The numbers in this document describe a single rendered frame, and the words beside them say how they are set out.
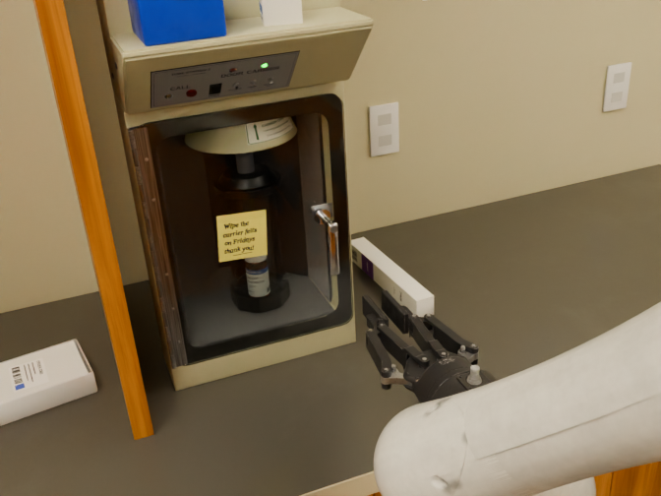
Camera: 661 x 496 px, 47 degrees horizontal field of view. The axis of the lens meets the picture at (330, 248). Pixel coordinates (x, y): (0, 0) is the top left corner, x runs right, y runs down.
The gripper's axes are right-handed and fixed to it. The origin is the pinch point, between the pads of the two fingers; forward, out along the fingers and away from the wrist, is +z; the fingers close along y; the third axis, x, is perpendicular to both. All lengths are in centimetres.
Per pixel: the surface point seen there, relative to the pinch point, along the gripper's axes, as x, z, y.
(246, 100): -25.1, 23.2, 10.6
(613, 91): -2, 66, -92
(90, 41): -28, 66, 28
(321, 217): -5.8, 21.0, 1.1
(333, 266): 0.8, 17.0, 0.8
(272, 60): -32.2, 14.7, 8.8
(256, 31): -36.4, 12.9, 11.2
